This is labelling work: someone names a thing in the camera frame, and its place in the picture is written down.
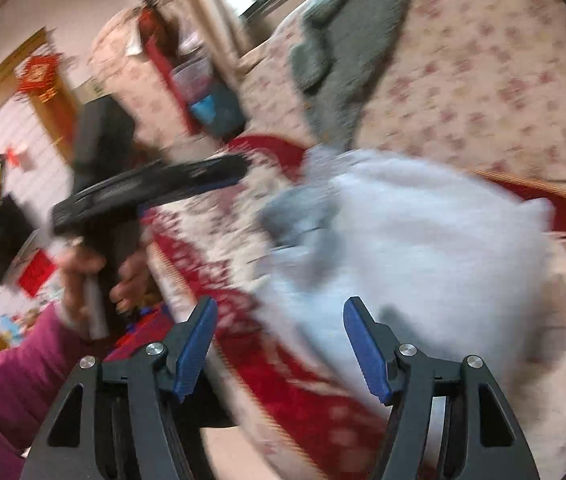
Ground light grey fleece pants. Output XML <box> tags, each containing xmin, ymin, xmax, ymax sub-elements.
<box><xmin>255</xmin><ymin>146</ymin><xmax>553</xmax><ymax>411</ymax></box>

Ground magenta sleeve forearm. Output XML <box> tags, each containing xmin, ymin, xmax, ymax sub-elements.
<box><xmin>0</xmin><ymin>304</ymin><xmax>97</xmax><ymax>479</ymax></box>

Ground person's left hand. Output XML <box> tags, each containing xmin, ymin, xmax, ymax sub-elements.
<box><xmin>55</xmin><ymin>242</ymin><xmax>152</xmax><ymax>336</ymax></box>

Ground red patterned bed blanket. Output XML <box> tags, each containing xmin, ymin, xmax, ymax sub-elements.
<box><xmin>102</xmin><ymin>131</ymin><xmax>566</xmax><ymax>480</ymax></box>

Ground red Chinese knot decoration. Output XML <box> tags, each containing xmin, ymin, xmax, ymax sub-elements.
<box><xmin>16</xmin><ymin>54</ymin><xmax>62</xmax><ymax>103</ymax></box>

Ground blue bag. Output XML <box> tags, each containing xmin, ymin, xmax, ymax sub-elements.
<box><xmin>190</xmin><ymin>79</ymin><xmax>246</xmax><ymax>142</ymax></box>

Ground clear plastic container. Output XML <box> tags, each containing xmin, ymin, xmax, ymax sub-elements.
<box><xmin>170</xmin><ymin>56</ymin><xmax>213</xmax><ymax>104</ymax></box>

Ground floral covered pillow stack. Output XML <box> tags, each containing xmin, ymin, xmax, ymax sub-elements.
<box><xmin>89</xmin><ymin>9</ymin><xmax>195</xmax><ymax>150</ymax></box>

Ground beige curtain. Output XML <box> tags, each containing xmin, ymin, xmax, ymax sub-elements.
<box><xmin>159</xmin><ymin>0</ymin><xmax>262</xmax><ymax>84</ymax></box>

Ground grey-green fleece jacket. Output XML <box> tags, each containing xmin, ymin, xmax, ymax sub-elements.
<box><xmin>289</xmin><ymin>0</ymin><xmax>411</xmax><ymax>152</ymax></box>

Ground cream floral quilt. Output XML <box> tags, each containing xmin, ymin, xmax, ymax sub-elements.
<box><xmin>241</xmin><ymin>0</ymin><xmax>566</xmax><ymax>188</ymax></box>

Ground black wall screen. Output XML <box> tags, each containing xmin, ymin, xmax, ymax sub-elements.
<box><xmin>0</xmin><ymin>194</ymin><xmax>36</xmax><ymax>285</ymax></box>

